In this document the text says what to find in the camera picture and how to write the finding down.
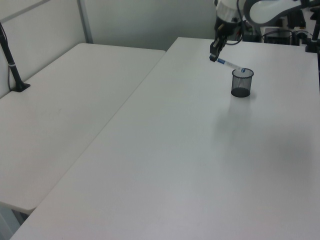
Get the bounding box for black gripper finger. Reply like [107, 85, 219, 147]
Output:
[217, 35, 228, 55]
[208, 39, 223, 63]

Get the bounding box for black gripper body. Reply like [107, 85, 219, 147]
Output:
[214, 20, 241, 42]

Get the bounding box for blue and white marker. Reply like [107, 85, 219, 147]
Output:
[216, 57, 247, 73]

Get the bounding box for black equipment box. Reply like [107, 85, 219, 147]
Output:
[243, 24, 261, 43]

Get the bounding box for black mesh pen cup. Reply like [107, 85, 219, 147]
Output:
[231, 67, 255, 98]

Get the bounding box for black controller unit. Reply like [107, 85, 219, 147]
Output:
[264, 26, 294, 45]

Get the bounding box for white side table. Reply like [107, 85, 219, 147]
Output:
[0, 42, 167, 216]

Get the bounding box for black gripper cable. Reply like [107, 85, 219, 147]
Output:
[224, 21, 244, 46]

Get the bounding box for black clamped camera stand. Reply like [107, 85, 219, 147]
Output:
[0, 21, 31, 93]
[304, 7, 320, 53]

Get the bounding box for grey metal partition post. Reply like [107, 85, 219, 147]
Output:
[76, 0, 94, 44]

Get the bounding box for grey metal partition rail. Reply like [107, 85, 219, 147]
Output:
[0, 0, 51, 23]

